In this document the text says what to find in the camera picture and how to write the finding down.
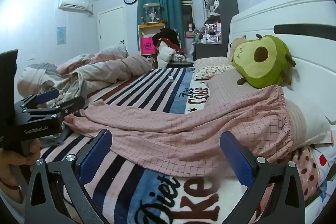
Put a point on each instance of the pink dotted pillow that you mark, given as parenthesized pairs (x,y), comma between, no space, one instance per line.
(307,169)

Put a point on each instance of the small white box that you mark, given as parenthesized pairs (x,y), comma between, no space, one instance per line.
(171,78)

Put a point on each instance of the beige plush toy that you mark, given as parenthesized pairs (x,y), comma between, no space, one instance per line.
(236,44)

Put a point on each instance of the mannequin head with wig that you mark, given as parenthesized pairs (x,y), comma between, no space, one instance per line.
(189,29)

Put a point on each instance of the white door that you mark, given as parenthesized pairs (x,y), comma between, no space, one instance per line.
(111,29)

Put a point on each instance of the person's left forearm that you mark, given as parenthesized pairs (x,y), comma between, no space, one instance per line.
(8,193)

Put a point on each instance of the pink shopping bag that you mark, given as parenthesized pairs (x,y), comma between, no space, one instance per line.
(147,47)

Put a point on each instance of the white pillow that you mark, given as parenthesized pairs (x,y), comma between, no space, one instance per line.
(317,121)

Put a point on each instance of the white bed headboard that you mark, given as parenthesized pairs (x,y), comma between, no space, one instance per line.
(302,16)

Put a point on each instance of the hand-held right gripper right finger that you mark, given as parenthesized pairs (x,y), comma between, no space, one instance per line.
(236,159)

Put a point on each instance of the green avocado plush toy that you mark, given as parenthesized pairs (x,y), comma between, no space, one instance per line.
(265,67)

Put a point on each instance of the crumpled beige quilt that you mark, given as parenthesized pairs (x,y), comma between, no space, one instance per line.
(105,69)

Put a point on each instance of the pale blue wall poster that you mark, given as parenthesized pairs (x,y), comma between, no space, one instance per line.
(61,35)

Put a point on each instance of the person's left hand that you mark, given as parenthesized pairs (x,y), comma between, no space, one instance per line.
(15,159)

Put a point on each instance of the beige waffle pillow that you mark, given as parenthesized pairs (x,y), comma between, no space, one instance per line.
(229,82)

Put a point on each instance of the window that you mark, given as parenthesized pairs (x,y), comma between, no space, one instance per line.
(185,1)

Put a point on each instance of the floral pillow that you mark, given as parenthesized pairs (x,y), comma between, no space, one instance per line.
(210,66)

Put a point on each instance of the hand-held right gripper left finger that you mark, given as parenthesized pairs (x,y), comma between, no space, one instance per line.
(96,157)

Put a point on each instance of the striped printed blanket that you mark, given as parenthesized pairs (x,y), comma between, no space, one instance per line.
(157,87)

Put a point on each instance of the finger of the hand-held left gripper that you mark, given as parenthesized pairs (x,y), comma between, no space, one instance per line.
(48,95)
(71,104)

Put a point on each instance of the white puffer jacket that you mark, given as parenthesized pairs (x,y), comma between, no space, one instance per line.
(165,54)

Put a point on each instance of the glass dome display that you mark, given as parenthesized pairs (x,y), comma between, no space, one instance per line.
(152,12)

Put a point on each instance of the yellow shelf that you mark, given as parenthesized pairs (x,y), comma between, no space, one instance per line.
(152,26)

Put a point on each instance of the pink checked pants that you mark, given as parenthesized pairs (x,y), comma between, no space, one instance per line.
(183,129)

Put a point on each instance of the white air conditioner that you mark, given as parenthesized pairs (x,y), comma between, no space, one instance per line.
(74,3)

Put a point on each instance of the teal curtain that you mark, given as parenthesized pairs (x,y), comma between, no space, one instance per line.
(168,3)

